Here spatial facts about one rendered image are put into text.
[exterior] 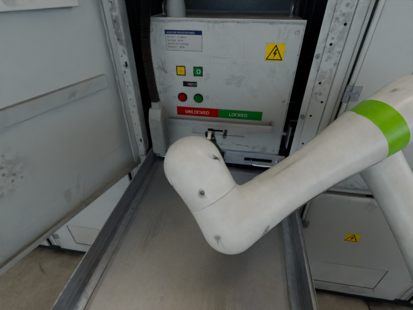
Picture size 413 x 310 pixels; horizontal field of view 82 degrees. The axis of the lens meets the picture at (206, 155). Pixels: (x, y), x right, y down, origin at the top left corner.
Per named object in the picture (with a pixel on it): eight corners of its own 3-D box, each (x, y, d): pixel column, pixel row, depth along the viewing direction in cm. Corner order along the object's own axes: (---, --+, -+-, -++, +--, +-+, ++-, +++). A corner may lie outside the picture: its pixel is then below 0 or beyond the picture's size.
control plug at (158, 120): (165, 154, 90) (160, 112, 80) (153, 153, 90) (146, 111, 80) (171, 143, 96) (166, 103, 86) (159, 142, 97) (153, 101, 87)
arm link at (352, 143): (329, 116, 52) (366, 104, 41) (357, 162, 52) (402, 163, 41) (188, 206, 50) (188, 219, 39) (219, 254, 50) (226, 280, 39)
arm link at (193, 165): (196, 123, 38) (142, 158, 40) (238, 189, 38) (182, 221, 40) (208, 125, 52) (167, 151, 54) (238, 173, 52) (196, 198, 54)
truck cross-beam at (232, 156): (282, 168, 97) (284, 156, 94) (155, 155, 104) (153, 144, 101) (281, 160, 101) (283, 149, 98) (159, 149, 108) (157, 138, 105)
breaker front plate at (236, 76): (276, 158, 95) (306, 23, 67) (160, 147, 101) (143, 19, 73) (276, 156, 96) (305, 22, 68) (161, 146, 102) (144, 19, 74)
